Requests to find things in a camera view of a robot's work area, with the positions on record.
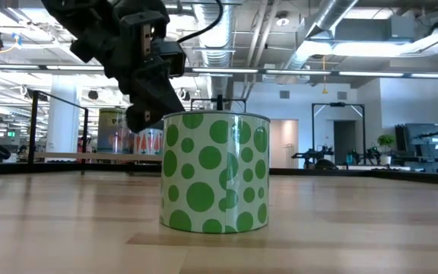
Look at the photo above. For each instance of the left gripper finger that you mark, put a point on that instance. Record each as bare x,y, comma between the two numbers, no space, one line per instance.
154,97
89,49

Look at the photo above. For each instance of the carrot label red white can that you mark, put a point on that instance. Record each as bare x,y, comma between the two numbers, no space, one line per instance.
148,144

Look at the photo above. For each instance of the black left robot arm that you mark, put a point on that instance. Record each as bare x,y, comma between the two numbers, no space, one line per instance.
82,15

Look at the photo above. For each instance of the peach label can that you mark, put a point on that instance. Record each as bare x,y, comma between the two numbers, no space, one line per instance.
108,133

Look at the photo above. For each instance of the black T-shaped stand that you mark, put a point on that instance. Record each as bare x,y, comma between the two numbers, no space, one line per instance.
219,102

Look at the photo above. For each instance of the white column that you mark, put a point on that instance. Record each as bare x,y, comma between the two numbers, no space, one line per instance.
63,122

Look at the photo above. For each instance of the green dotted white can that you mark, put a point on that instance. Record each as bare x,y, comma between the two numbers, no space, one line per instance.
215,171

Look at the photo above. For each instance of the green exit sign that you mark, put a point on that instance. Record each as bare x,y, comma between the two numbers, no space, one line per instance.
11,134

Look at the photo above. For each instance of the beige door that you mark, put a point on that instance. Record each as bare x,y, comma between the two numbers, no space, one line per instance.
284,144

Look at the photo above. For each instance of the ceiling smoke detector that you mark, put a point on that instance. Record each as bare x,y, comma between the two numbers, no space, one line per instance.
282,21

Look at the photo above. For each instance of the black background robot station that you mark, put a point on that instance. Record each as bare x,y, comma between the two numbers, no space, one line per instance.
312,155

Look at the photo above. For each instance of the dark grey door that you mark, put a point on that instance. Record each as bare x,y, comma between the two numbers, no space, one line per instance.
343,141

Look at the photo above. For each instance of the teal background robot station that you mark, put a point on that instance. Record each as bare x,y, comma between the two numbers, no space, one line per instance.
367,156

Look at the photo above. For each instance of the grey ceiling air unit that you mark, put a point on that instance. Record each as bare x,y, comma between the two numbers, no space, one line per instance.
378,28

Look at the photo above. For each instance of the green potted plant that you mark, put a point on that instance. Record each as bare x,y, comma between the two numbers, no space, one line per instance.
385,141

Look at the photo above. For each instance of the grey machine with monitor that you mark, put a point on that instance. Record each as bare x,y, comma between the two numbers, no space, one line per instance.
426,142

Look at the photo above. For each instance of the long ceiling light rail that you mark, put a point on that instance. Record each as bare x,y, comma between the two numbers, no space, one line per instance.
70,67

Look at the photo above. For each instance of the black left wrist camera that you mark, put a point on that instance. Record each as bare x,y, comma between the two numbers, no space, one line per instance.
171,59

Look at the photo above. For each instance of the corrugated silver ventilation duct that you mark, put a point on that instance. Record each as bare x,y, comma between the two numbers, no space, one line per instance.
215,38

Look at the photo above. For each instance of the grey wall vent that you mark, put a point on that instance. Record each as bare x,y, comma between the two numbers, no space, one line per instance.
284,94
341,95

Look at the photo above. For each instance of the smooth silver ventilation duct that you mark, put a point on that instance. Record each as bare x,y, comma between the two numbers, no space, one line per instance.
318,23

